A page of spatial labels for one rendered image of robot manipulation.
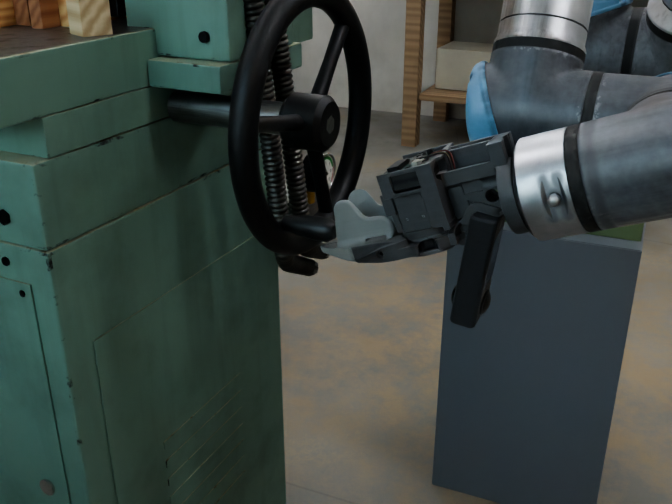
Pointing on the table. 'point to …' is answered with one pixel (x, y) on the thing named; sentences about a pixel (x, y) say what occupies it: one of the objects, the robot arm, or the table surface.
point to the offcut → (89, 17)
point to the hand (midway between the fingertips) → (335, 252)
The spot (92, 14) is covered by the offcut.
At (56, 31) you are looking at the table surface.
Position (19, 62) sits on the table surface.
